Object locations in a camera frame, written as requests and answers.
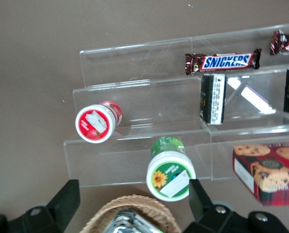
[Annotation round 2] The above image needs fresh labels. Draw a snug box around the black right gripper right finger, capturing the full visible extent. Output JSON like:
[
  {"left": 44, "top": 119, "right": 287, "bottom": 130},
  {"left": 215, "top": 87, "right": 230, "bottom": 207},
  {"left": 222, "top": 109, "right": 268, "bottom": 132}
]
[{"left": 183, "top": 179, "right": 289, "bottom": 233}]

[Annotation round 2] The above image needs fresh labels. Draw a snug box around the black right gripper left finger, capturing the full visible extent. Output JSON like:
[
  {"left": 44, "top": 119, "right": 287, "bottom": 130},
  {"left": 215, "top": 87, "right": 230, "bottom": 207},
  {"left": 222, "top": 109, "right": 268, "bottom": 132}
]
[{"left": 8, "top": 179, "right": 81, "bottom": 233}]

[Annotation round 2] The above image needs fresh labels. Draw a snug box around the green gum bottle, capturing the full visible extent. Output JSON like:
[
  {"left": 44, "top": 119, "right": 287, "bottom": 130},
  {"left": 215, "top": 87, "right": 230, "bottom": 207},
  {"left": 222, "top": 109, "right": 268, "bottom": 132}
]
[{"left": 146, "top": 136, "right": 196, "bottom": 202}]

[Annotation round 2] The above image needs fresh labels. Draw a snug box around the red gum bottle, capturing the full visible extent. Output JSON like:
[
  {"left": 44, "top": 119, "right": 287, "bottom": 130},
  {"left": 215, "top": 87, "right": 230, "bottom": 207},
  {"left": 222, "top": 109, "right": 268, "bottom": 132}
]
[{"left": 75, "top": 100, "right": 123, "bottom": 144}]

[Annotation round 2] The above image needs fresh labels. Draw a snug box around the red tartan cookie box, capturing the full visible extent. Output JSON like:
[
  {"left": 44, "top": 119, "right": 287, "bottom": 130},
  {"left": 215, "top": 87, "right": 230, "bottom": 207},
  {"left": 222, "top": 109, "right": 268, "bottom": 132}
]
[{"left": 232, "top": 142, "right": 289, "bottom": 207}]

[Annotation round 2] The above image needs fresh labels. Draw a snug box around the light wicker basket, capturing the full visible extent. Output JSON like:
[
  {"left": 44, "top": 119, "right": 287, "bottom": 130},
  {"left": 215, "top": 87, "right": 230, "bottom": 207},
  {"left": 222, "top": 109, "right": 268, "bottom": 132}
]
[{"left": 85, "top": 194, "right": 183, "bottom": 233}]

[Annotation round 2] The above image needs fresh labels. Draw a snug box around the clear acrylic stepped stand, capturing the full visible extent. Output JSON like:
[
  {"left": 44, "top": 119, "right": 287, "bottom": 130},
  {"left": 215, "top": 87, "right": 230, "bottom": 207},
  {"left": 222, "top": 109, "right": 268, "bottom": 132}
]
[{"left": 63, "top": 21, "right": 289, "bottom": 187}]

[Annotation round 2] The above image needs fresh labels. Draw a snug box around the Snickers chocolate bar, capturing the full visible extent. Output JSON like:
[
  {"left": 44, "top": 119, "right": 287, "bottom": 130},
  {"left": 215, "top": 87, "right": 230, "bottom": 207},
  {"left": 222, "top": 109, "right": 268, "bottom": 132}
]
[
  {"left": 185, "top": 48, "right": 262, "bottom": 76},
  {"left": 270, "top": 29, "right": 289, "bottom": 56}
]

